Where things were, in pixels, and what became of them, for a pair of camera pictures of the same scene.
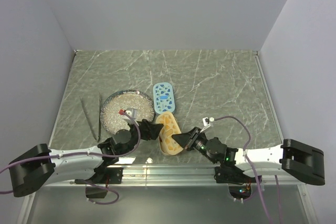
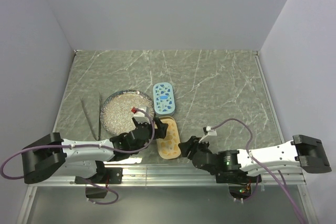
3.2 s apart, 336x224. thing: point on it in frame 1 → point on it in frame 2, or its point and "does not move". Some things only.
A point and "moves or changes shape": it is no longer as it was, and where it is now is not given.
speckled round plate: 113,121 does not move
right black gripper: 182,138 → 192,144
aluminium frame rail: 170,176 does not move
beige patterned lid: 170,128 moves or changes shape
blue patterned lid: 164,97 does not move
